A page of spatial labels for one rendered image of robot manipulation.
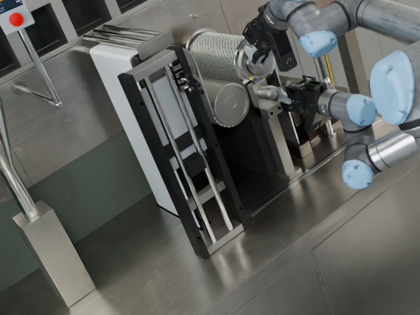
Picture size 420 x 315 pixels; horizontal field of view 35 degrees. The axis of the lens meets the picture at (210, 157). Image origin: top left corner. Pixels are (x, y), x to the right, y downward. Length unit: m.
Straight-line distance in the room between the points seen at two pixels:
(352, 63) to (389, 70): 1.66
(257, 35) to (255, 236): 0.52
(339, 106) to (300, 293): 0.51
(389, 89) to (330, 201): 0.67
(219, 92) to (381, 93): 0.69
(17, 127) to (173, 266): 0.58
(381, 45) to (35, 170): 2.86
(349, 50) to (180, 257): 1.35
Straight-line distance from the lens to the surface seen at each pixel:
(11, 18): 1.53
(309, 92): 1.82
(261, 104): 1.85
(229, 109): 1.83
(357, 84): 2.87
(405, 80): 1.16
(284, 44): 1.68
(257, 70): 1.84
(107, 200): 2.08
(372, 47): 4.30
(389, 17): 1.44
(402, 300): 2.16
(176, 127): 1.62
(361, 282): 1.98
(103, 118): 2.00
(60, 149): 1.97
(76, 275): 1.80
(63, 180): 2.00
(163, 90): 1.59
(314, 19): 1.52
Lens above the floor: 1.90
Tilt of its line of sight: 27 degrees down
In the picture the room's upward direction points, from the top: 21 degrees counter-clockwise
